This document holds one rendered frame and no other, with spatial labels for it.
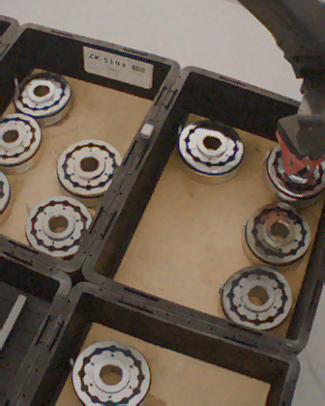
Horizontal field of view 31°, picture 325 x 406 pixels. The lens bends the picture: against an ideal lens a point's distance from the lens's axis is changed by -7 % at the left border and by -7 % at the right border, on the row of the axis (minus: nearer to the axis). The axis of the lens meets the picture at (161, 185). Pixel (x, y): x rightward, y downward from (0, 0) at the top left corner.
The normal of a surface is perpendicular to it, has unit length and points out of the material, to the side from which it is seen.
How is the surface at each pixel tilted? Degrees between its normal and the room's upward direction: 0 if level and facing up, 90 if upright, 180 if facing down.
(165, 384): 0
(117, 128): 0
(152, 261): 0
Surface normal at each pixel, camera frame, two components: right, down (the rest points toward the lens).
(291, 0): 0.81, 0.08
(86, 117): 0.04, -0.55
